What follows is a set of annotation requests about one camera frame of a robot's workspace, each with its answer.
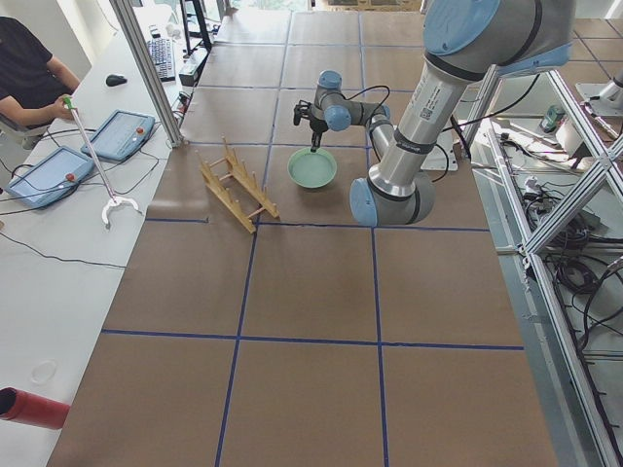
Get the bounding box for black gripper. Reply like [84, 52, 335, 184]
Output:
[309, 112, 328, 153]

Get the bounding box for light green round plate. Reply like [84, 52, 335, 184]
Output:
[287, 148, 337, 189]

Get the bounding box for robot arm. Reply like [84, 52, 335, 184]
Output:
[349, 0, 576, 227]
[308, 70, 390, 153]

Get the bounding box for wooden plate rack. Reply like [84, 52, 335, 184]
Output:
[195, 136, 281, 235]

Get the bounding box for black keyboard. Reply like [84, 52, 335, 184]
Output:
[146, 37, 176, 82]

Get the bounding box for far blue teach pendant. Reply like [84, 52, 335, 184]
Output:
[90, 110, 156, 162]

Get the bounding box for blue teach pendant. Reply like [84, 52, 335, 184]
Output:
[90, 110, 156, 162]
[6, 146, 94, 208]

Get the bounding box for reacher grabber tool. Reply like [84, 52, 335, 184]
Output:
[62, 96, 141, 230]

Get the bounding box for black computer mouse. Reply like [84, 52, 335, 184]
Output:
[105, 74, 128, 88]

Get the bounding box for near blue teach pendant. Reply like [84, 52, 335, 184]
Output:
[6, 146, 94, 208]

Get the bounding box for person in black shirt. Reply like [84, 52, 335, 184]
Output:
[1, 17, 80, 127]

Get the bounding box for red cylinder bottle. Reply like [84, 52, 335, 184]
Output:
[1, 387, 70, 430]

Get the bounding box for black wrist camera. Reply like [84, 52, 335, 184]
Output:
[293, 99, 312, 126]

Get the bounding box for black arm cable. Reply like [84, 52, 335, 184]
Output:
[342, 85, 391, 113]

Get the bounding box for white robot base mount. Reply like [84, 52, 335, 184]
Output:
[421, 130, 458, 171]

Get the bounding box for aluminium frame column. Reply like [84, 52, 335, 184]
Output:
[110, 0, 184, 148]

